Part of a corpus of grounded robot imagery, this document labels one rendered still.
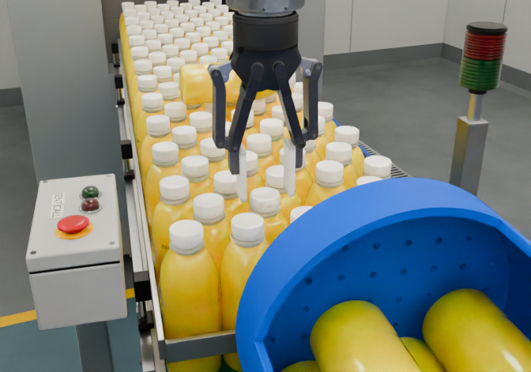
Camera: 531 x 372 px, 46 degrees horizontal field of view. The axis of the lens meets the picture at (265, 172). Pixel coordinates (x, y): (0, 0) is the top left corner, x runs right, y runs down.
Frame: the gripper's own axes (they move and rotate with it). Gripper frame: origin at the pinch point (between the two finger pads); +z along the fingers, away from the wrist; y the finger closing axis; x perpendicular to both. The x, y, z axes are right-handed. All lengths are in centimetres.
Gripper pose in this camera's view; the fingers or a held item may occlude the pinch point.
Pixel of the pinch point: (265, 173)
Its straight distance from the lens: 79.7
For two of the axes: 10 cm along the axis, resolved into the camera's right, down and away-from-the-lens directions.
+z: 0.0, 9.1, 4.2
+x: -2.4, -4.1, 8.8
